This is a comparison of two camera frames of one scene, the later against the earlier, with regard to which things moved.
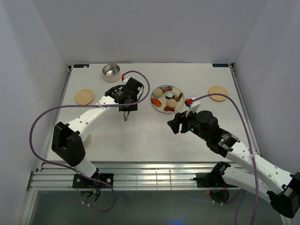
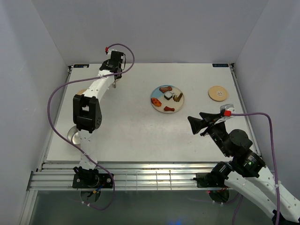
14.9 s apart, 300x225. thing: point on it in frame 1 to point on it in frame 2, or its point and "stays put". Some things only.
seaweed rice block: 169,95 stays put
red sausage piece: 167,108 stays put
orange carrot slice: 155,101 stays put
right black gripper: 180,118 to 196,124
